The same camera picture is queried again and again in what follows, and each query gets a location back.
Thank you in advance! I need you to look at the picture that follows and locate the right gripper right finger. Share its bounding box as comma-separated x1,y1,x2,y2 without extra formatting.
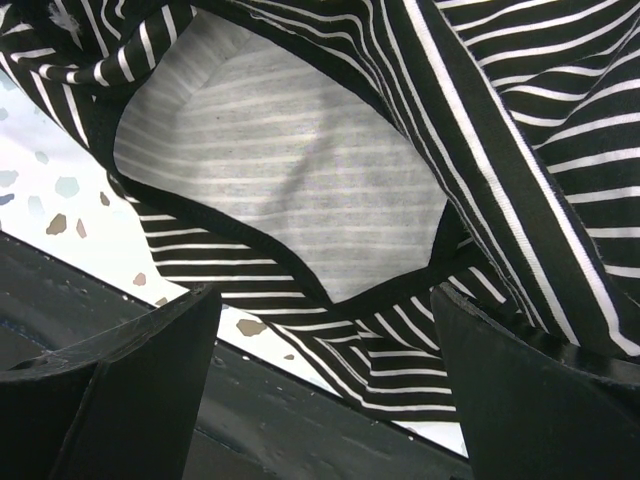
431,284,639,479

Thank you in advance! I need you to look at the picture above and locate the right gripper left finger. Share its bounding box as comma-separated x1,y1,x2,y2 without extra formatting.
1,286,222,479

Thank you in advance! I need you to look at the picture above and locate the black white striped tank top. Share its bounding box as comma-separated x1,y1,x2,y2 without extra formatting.
1,1,639,422

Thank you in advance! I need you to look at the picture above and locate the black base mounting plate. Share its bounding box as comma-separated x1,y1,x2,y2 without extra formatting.
1,235,472,479

